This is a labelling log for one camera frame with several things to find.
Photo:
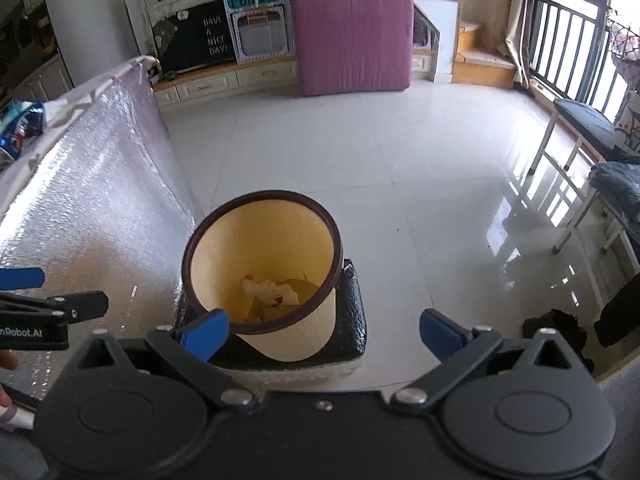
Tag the cream low drawer cabinet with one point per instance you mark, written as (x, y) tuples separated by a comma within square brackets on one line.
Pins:
[(225, 80)]

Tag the white chair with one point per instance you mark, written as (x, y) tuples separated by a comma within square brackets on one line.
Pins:
[(600, 215)]

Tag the blue snack packet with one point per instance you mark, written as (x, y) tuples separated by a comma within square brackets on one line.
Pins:
[(19, 127)]

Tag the yellow bin with brown rim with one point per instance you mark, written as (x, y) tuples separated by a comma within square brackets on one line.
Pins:
[(280, 240)]

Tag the silver foil sheet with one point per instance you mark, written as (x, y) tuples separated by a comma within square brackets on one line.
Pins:
[(90, 185)]

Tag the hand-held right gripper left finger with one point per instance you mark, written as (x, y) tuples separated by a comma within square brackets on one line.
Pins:
[(206, 334)]

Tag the wooden staircase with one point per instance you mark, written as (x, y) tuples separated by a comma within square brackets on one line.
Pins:
[(470, 45)]

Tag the person's left hand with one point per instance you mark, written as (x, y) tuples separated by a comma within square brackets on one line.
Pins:
[(7, 361)]

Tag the beige curtain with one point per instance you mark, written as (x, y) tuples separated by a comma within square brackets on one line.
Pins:
[(525, 15)]

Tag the black padded box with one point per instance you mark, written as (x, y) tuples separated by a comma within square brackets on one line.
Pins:
[(350, 320)]

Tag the white bench with blue cushion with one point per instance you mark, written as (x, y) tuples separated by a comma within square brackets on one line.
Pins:
[(587, 120)]

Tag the white crumpled tissue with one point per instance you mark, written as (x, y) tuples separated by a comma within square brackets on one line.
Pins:
[(270, 292)]

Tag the black chalkboard sign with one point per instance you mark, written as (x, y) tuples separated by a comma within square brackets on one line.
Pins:
[(197, 35)]

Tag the white cardboard toy oven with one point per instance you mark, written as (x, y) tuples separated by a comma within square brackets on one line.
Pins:
[(260, 25)]

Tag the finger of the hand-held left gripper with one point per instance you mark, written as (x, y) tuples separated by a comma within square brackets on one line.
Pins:
[(20, 278), (75, 305)]

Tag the patterned pillow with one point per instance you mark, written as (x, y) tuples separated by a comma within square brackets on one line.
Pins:
[(629, 125)]

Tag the dark blue folded cloth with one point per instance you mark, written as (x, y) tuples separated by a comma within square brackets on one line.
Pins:
[(617, 182)]

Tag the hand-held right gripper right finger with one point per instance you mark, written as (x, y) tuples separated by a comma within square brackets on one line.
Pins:
[(439, 332)]

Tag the pink mattress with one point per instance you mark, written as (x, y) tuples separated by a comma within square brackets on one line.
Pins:
[(352, 37)]

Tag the black window railing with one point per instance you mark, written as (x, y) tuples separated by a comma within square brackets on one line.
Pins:
[(570, 45)]

